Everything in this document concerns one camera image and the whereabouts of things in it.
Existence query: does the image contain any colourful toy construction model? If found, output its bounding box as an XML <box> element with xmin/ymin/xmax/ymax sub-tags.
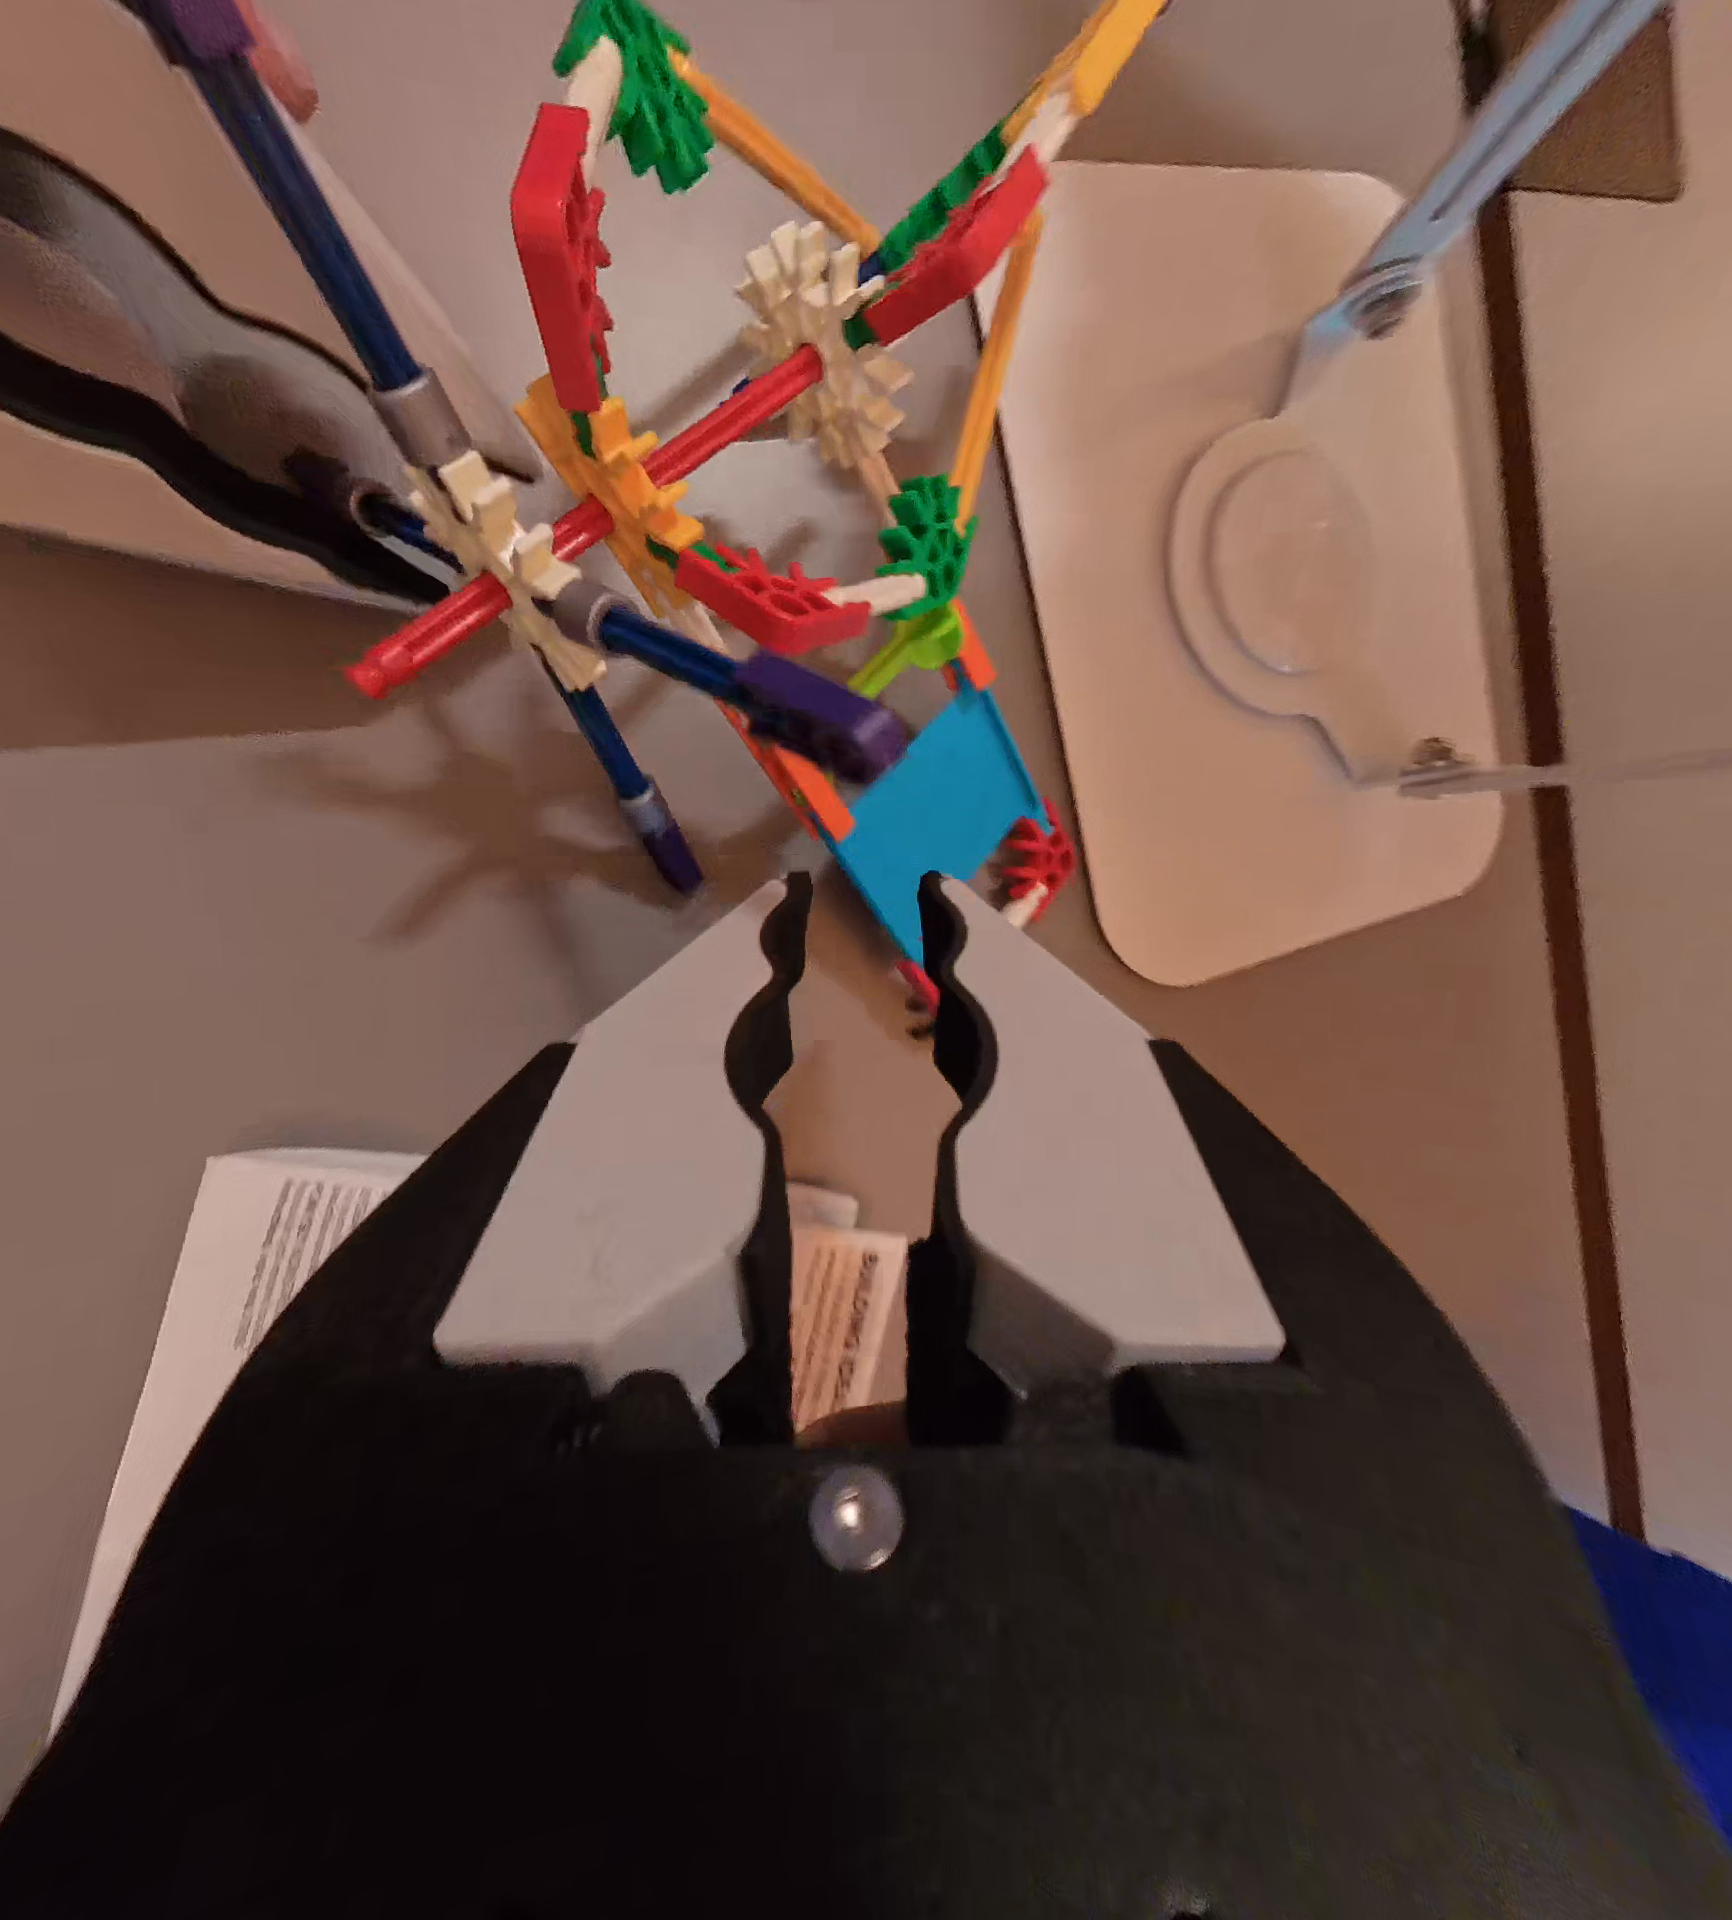
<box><xmin>346</xmin><ymin>0</ymin><xmax>1170</xmax><ymax>1023</ymax></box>

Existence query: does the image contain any white mount bracket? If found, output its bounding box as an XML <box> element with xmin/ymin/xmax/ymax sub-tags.
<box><xmin>1167</xmin><ymin>260</ymin><xmax>1468</xmax><ymax>793</ymax></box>

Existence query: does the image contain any blue rod cross assembly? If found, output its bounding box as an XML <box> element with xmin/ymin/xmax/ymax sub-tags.
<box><xmin>145</xmin><ymin>0</ymin><xmax>916</xmax><ymax>903</ymax></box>

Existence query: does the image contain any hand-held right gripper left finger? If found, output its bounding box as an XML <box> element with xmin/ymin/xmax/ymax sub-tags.
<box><xmin>431</xmin><ymin>867</ymin><xmax>819</xmax><ymax>1447</ymax></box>

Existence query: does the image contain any clear suction dome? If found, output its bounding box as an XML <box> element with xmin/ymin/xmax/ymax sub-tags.
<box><xmin>1209</xmin><ymin>450</ymin><xmax>1387</xmax><ymax>676</ymax></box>

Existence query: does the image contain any dark rectangular plate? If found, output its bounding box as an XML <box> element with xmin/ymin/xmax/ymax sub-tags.
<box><xmin>1495</xmin><ymin>0</ymin><xmax>1685</xmax><ymax>205</ymax></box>

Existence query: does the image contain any instruction booklet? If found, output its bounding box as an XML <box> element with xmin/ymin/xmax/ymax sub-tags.
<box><xmin>48</xmin><ymin>1146</ymin><xmax>911</xmax><ymax>1747</ymax></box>

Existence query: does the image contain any bright blue object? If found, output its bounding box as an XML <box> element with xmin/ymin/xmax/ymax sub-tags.
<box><xmin>1568</xmin><ymin>1507</ymin><xmax>1732</xmax><ymax>1884</ymax></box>

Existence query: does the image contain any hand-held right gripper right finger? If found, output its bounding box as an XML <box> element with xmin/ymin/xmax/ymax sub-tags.
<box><xmin>902</xmin><ymin>867</ymin><xmax>1288</xmax><ymax>1447</ymax></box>

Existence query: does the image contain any person's left hand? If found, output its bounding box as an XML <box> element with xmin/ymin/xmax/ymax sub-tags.
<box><xmin>238</xmin><ymin>0</ymin><xmax>324</xmax><ymax>123</ymax></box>

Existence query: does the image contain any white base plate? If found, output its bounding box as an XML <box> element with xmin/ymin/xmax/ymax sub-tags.
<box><xmin>972</xmin><ymin>160</ymin><xmax>1500</xmax><ymax>988</ymax></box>

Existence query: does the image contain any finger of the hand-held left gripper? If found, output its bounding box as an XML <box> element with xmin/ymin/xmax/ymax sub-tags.
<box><xmin>0</xmin><ymin>0</ymin><xmax>539</xmax><ymax>485</ymax></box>
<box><xmin>0</xmin><ymin>277</ymin><xmax>431</xmax><ymax>606</ymax></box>

